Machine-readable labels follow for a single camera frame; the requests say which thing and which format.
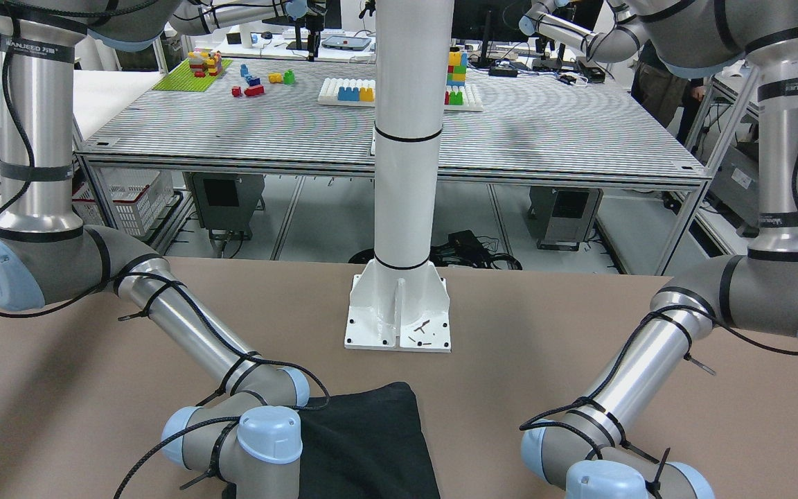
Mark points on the black printed t-shirt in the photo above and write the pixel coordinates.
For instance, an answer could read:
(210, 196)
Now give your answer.
(367, 445)

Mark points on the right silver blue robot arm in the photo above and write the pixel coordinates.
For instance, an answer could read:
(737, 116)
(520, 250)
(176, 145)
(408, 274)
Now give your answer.
(49, 258)

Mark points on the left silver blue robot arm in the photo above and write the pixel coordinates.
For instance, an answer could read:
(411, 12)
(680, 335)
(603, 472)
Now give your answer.
(583, 447)

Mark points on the white tray with blocks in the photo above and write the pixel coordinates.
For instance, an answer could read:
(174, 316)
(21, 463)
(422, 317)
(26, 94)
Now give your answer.
(361, 92)

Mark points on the striped aluminium work table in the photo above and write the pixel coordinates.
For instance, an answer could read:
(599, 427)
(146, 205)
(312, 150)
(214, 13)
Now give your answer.
(532, 130)

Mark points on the stacked colourful block tower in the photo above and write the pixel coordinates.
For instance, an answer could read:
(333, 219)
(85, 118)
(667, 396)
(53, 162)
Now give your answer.
(457, 67)

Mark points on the white plastic basket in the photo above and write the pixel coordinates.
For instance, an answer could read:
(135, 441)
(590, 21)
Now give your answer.
(138, 196)

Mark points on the green lego baseplate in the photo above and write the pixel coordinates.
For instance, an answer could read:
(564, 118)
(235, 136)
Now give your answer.
(194, 75)

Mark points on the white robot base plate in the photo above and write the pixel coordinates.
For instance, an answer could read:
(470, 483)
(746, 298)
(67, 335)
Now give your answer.
(399, 310)

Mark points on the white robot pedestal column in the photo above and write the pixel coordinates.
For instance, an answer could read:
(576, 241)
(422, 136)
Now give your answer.
(412, 42)

